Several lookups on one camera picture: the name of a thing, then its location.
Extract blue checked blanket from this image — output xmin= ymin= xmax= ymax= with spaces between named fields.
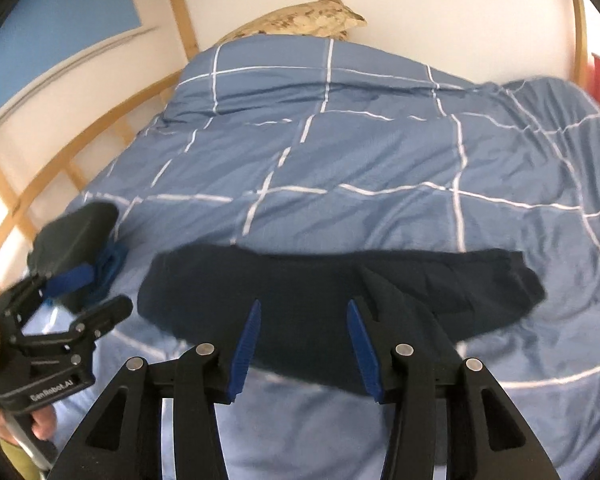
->
xmin=25 ymin=36 xmax=600 ymax=480

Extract dark navy pants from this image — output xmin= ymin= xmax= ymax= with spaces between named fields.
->
xmin=136 ymin=244 xmax=547 ymax=397

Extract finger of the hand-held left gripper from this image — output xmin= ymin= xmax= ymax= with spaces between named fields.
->
xmin=0 ymin=261 xmax=104 ymax=333
xmin=15 ymin=295 xmax=134 ymax=361

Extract dark cloth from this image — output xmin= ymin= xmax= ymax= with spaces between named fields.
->
xmin=26 ymin=202 xmax=120 ymax=311

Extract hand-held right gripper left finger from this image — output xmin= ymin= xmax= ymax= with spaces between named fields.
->
xmin=46 ymin=299 xmax=262 ymax=480

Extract person's left hand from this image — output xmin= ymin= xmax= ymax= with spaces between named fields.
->
xmin=0 ymin=404 xmax=57 ymax=442

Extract beige patterned pillow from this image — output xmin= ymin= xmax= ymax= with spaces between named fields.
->
xmin=215 ymin=0 xmax=368 ymax=43

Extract wooden bed frame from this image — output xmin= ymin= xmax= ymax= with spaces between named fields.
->
xmin=0 ymin=0 xmax=201 ymax=281

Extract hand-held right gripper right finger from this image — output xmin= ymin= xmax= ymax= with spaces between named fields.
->
xmin=346 ymin=297 xmax=562 ymax=480

